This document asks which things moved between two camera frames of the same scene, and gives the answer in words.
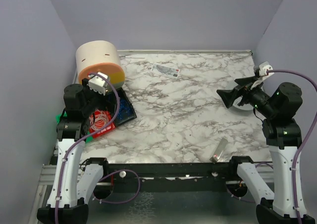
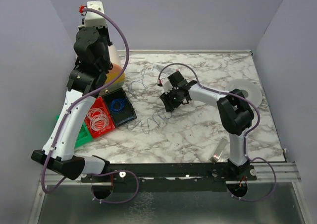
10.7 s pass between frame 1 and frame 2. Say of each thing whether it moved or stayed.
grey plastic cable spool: moved
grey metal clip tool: stayed
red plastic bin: stayed
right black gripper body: moved
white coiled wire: stayed
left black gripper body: moved
